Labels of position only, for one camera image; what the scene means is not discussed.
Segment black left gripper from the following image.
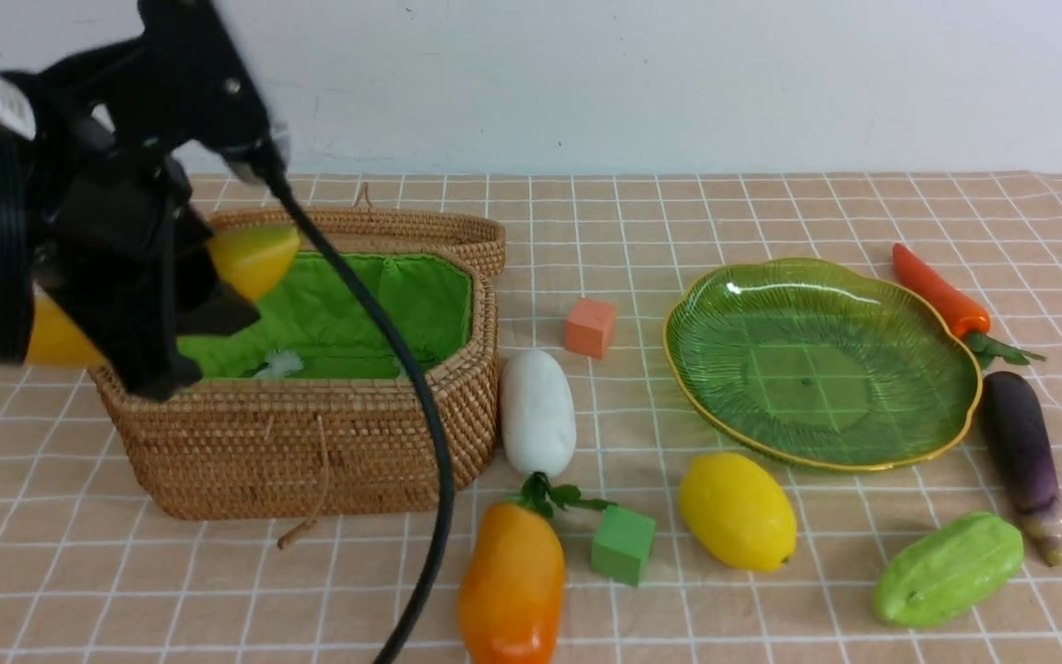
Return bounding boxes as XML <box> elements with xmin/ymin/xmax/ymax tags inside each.
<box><xmin>5</xmin><ymin>1</ymin><xmax>288</xmax><ymax>402</ymax></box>

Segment yellow toy banana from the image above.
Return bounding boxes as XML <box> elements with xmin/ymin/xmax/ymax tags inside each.
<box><xmin>25</xmin><ymin>226</ymin><xmax>301</xmax><ymax>367</ymax></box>

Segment white toy radish with leaves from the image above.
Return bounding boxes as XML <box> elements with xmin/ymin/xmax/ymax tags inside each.
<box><xmin>499</xmin><ymin>350</ymin><xmax>614</xmax><ymax>518</ymax></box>

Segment orange toy mango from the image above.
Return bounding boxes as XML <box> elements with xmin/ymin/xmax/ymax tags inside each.
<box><xmin>456</xmin><ymin>503</ymin><xmax>566</xmax><ymax>663</ymax></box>

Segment yellow toy lemon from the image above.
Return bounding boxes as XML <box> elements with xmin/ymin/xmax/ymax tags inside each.
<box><xmin>676</xmin><ymin>452</ymin><xmax>797</xmax><ymax>572</ymax></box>

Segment orange toy carrot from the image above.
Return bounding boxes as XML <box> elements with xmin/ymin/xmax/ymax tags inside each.
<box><xmin>891</xmin><ymin>243</ymin><xmax>1046</xmax><ymax>369</ymax></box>

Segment green toy bitter gourd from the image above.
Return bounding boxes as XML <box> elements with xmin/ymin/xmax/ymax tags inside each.
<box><xmin>872</xmin><ymin>510</ymin><xmax>1025</xmax><ymax>629</ymax></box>

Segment purple toy eggplant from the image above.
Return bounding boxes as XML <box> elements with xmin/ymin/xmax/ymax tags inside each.
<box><xmin>978</xmin><ymin>371</ymin><xmax>1062</xmax><ymax>567</ymax></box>

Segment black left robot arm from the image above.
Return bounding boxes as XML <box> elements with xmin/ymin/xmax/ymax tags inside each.
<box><xmin>0</xmin><ymin>1</ymin><xmax>299</xmax><ymax>402</ymax></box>

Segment woven rattan basket green lining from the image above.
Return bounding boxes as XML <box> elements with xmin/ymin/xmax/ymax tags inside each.
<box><xmin>88</xmin><ymin>245</ymin><xmax>501</xmax><ymax>522</ymax></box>

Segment orange foam cube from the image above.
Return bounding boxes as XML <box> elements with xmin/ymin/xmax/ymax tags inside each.
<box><xmin>563</xmin><ymin>297</ymin><xmax>617</xmax><ymax>359</ymax></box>

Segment green foam cube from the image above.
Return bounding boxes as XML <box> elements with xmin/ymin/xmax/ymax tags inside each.
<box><xmin>589</xmin><ymin>504</ymin><xmax>656</xmax><ymax>588</ymax></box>

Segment green glass leaf plate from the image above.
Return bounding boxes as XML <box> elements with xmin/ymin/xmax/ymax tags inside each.
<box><xmin>663</xmin><ymin>259</ymin><xmax>983</xmax><ymax>472</ymax></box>

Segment black cable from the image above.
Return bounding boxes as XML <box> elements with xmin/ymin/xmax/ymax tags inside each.
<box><xmin>259</xmin><ymin>157</ymin><xmax>455</xmax><ymax>664</ymax></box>

